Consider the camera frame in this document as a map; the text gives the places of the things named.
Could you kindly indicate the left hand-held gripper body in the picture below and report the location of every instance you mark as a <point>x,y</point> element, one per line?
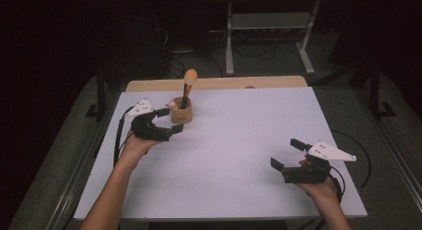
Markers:
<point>147,130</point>

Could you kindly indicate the grey metal rail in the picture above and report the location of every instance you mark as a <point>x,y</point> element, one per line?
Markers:
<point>394,150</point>
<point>83,170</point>

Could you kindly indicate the wooden brush holder cup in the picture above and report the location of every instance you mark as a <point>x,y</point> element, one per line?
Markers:
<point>181,116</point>

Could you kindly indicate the black metal stand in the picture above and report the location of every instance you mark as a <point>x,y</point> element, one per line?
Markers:
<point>101,97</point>
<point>375,97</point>

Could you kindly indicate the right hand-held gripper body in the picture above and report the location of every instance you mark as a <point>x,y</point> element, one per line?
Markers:
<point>308,173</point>

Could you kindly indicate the person's left hand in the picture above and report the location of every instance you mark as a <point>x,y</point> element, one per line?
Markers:
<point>137,148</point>

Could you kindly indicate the white metal stand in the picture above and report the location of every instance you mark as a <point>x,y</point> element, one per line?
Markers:
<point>268,21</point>

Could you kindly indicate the person's right hand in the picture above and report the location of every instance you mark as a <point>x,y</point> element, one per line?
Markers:
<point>320,191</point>

